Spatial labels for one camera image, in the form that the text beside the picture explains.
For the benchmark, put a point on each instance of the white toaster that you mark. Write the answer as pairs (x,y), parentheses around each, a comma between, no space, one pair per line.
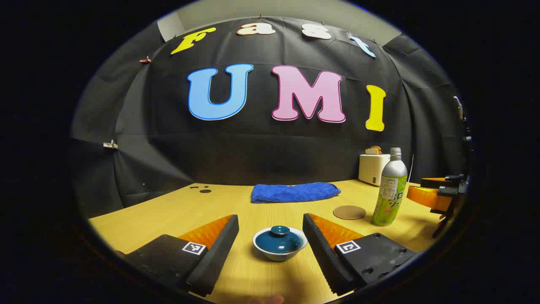
(370,169)

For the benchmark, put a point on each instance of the white teacup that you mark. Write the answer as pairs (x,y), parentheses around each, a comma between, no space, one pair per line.
(275,256)

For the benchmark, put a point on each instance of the red clip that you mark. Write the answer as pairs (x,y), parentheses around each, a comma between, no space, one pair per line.
(145,60)

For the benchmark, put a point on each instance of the black backdrop cloth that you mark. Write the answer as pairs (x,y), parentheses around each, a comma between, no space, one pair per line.
(253,147)

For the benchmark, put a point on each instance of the white clip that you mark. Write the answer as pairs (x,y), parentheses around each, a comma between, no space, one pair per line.
(110,145)

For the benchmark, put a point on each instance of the silver green water bottle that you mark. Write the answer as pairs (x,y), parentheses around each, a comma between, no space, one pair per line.
(390,198)

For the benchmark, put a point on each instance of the toasted bread slice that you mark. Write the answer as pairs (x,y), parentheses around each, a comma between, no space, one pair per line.
(373,150)

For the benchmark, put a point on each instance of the blue teacup lid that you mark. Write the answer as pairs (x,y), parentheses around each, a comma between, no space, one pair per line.
(278,242)

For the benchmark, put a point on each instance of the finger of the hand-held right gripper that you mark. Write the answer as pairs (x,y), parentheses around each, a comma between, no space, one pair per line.
(432,183)
(426,198)

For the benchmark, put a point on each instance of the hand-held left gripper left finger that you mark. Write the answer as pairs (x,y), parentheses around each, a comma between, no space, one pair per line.
(215,257)

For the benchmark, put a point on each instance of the round brown coaster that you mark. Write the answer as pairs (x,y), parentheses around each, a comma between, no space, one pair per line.
(349,212)

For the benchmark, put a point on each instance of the blue towel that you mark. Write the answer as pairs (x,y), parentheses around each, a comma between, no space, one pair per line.
(295,192)

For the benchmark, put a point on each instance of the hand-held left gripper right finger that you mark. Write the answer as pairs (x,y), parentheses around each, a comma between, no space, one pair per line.
(322,257)

